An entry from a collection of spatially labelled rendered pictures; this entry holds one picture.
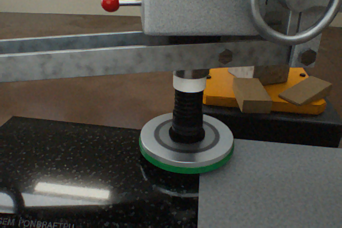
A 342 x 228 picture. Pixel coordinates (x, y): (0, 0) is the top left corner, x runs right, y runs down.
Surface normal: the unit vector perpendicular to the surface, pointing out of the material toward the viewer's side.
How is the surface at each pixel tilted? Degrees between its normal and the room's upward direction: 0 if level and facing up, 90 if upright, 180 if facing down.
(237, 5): 90
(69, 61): 90
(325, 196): 0
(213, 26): 90
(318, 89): 11
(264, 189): 0
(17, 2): 90
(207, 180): 0
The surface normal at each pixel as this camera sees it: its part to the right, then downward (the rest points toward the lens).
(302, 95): -0.14, -0.83
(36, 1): -0.11, 0.44
